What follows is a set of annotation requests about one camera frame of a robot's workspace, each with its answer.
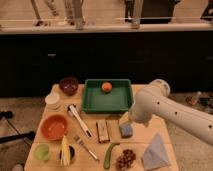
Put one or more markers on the red bowl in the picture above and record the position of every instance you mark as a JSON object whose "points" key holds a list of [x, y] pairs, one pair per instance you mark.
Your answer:
{"points": [[54, 127]]}

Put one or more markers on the orange fruit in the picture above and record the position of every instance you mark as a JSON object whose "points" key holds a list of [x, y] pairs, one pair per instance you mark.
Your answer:
{"points": [[106, 87]]}

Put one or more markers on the small black dish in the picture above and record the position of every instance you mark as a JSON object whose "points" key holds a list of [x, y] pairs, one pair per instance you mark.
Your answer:
{"points": [[72, 153]]}

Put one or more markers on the dark maroon bowl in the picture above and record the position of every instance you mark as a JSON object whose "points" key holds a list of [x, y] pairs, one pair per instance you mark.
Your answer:
{"points": [[69, 85]]}

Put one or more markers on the white handled ice cream scoop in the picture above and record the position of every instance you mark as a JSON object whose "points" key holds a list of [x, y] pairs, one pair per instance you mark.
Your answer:
{"points": [[72, 110]]}

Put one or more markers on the small white cup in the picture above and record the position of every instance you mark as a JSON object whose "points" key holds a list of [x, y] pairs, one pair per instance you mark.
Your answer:
{"points": [[52, 100]]}

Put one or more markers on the green plastic tray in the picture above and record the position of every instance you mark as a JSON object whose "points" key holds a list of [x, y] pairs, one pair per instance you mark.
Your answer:
{"points": [[118, 100]]}

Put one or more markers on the grey folded cloth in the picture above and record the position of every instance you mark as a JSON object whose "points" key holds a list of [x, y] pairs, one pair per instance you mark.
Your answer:
{"points": [[155, 156]]}

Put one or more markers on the blue sponge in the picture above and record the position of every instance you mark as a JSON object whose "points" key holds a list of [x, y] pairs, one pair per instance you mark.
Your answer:
{"points": [[126, 131]]}

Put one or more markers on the wooden block brush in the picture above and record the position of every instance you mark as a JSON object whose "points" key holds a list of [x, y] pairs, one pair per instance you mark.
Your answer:
{"points": [[102, 131]]}

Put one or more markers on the yellow corn cob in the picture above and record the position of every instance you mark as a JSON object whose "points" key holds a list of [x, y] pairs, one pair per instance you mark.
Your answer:
{"points": [[65, 152]]}

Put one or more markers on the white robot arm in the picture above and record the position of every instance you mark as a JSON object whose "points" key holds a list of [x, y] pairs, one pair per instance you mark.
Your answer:
{"points": [[153, 99]]}

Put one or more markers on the bunch of dark grapes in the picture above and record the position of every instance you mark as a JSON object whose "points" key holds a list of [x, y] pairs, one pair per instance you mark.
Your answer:
{"points": [[125, 161]]}

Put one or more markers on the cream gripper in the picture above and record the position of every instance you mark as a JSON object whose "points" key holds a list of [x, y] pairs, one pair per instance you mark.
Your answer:
{"points": [[125, 119]]}

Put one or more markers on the green cucumber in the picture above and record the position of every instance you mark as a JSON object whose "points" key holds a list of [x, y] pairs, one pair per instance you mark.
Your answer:
{"points": [[107, 158]]}

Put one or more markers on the light green cup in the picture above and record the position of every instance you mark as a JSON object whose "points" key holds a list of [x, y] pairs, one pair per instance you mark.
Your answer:
{"points": [[42, 152]]}

